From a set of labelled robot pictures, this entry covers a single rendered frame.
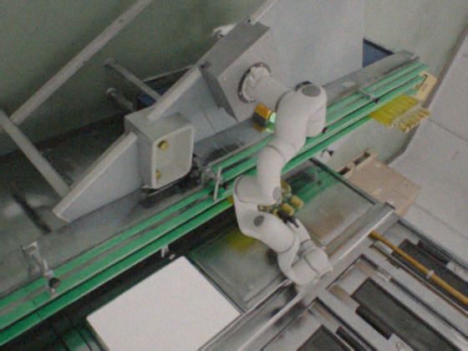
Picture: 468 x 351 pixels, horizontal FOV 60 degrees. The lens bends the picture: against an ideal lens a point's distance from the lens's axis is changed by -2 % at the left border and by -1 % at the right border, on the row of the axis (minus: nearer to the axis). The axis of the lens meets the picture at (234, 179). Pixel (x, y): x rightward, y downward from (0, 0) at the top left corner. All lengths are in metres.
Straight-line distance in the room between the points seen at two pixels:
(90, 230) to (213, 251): 0.47
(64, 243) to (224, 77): 0.74
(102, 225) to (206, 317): 0.47
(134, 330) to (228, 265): 0.42
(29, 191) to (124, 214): 0.56
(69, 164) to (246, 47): 1.02
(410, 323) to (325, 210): 0.59
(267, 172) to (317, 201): 0.83
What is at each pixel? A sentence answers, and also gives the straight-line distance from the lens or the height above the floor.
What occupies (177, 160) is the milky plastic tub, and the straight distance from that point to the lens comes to 1.56.
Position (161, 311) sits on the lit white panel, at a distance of 1.46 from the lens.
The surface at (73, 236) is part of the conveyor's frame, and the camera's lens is 1.43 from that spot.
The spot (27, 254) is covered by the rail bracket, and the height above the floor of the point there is 0.87.
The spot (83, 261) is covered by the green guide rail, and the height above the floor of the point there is 0.91.
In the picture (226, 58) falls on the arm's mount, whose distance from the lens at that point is 1.41.
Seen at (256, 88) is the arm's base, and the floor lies 0.92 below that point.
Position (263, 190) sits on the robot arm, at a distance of 1.16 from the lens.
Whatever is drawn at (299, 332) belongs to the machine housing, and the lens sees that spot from 1.55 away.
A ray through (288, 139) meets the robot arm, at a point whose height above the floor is 1.17.
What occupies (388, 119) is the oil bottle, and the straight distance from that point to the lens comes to 2.39.
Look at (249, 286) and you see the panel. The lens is 1.55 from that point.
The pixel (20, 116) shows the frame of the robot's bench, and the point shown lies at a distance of 1.86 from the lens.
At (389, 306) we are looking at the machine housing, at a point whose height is 1.64.
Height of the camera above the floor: 1.68
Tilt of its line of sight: 28 degrees down
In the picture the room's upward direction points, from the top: 129 degrees clockwise
